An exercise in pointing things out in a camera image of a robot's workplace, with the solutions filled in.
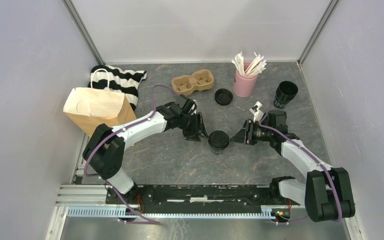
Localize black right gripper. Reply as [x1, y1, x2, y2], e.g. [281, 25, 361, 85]
[229, 118, 274, 145]

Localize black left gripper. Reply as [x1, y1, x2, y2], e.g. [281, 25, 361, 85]
[178, 112, 210, 143]

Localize brown cardboard cup carrier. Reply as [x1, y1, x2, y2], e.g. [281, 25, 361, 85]
[171, 69, 215, 96]

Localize black paper coffee cup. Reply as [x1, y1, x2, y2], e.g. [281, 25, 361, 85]
[210, 146, 227, 155]

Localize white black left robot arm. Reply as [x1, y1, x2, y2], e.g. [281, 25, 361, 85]
[82, 95, 209, 204]

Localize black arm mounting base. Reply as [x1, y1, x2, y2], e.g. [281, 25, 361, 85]
[122, 184, 298, 214]

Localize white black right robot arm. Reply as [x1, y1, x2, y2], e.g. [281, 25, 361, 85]
[230, 110, 356, 222]

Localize black plastic cup lid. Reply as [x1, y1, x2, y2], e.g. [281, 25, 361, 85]
[214, 88, 233, 106]

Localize pink stirrer holder cup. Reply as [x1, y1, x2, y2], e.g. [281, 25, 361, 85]
[232, 70, 259, 98]

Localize white wrapped stirrer sticks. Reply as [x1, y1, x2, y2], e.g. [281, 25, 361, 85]
[231, 52, 267, 78]

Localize black white striped cloth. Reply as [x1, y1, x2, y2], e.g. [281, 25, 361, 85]
[87, 65, 147, 111]

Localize brown paper bag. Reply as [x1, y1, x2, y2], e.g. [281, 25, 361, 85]
[63, 87, 137, 137]

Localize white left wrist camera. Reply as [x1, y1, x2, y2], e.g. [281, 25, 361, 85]
[189, 99, 198, 115]

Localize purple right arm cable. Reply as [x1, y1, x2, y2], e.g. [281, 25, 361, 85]
[258, 99, 344, 226]

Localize slotted aluminium cable rail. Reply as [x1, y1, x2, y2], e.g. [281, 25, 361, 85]
[67, 206, 275, 220]

